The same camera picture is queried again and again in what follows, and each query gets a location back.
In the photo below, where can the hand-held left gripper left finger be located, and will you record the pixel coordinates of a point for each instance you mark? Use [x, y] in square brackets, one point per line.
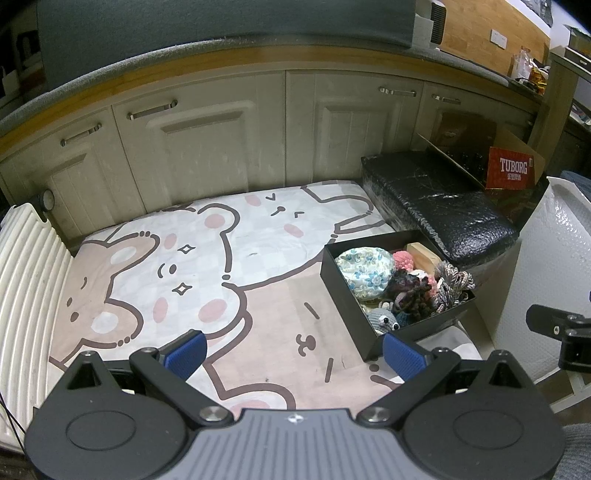
[187, 354]

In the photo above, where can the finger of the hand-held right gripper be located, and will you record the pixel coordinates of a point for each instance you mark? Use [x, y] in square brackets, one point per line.
[549, 319]

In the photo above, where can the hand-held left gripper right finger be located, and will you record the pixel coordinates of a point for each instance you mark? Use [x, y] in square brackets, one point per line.
[404, 360]

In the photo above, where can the small grey crochet animal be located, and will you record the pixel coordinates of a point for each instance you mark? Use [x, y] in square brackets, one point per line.
[383, 321]

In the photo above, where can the dark blue brown crochet piece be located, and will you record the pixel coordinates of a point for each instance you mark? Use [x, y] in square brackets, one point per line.
[411, 295]

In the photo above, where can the black cardboard box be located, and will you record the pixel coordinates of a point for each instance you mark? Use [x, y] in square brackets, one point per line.
[351, 314]

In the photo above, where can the pink crochet doll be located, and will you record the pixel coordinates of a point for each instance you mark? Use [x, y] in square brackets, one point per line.
[404, 261]

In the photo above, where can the oval wooden block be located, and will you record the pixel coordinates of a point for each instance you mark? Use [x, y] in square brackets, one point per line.
[425, 256]

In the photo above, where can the white bubble wrap panel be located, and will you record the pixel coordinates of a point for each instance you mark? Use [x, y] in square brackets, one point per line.
[549, 254]

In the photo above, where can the cartoon bear printed blanket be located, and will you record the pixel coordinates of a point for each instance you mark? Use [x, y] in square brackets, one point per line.
[207, 277]

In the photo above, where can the black plastic-wrapped cushion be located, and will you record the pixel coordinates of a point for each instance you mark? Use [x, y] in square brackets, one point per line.
[443, 207]

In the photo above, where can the red beer carton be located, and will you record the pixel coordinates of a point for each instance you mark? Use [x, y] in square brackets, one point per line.
[511, 167]

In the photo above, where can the white ribbed board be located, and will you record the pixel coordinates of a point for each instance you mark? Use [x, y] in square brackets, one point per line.
[27, 300]

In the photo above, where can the cream cabinet door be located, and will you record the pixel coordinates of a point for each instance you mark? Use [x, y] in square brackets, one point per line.
[207, 157]
[69, 184]
[355, 134]
[461, 120]

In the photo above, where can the round white night light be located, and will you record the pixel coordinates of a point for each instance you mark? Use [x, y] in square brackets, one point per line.
[47, 201]

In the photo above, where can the snack packets on counter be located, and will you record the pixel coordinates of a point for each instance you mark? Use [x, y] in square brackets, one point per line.
[531, 69]

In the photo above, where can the grey countertop with wooden edge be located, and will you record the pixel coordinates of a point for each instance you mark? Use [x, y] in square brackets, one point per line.
[231, 64]

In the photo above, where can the white appliance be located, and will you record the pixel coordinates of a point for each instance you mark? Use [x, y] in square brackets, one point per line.
[429, 23]

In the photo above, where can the dark grey panel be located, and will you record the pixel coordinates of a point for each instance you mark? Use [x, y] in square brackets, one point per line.
[221, 23]

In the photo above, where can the white wall socket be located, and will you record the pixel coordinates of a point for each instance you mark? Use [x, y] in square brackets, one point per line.
[499, 38]

